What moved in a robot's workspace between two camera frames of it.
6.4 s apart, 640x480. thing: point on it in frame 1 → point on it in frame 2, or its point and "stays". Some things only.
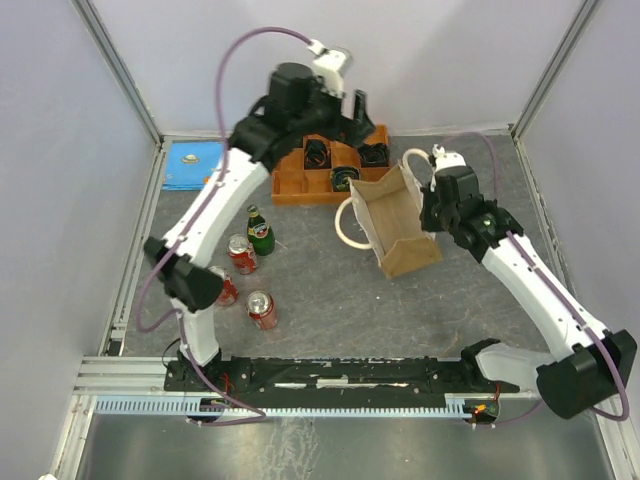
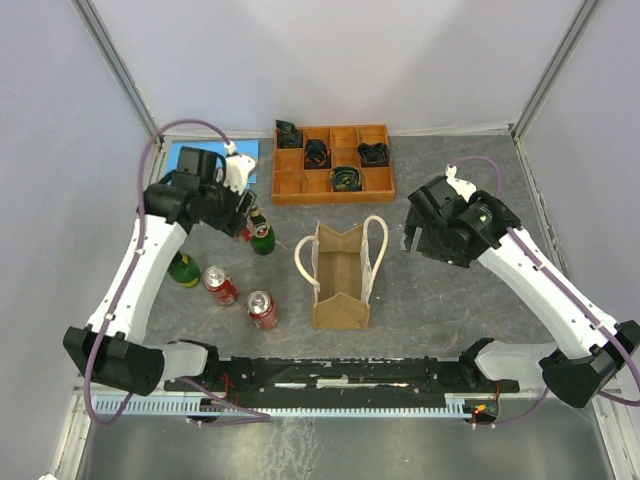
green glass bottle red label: [259, 233] stays
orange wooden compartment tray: [293, 184] stays
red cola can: [261, 307] stays
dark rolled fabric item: [340, 178] stays
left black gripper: [352, 130] → [234, 220]
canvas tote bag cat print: [388, 206] → [345, 269]
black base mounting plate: [332, 376] stays
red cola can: [242, 253] → [248, 232]
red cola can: [229, 293] stays
